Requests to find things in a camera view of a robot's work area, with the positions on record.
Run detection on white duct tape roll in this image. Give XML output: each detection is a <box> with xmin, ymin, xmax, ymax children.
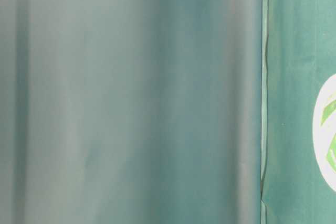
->
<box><xmin>312</xmin><ymin>75</ymin><xmax>335</xmax><ymax>190</ymax></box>

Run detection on green table cloth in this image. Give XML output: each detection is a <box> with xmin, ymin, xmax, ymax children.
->
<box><xmin>261</xmin><ymin>0</ymin><xmax>335</xmax><ymax>223</ymax></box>

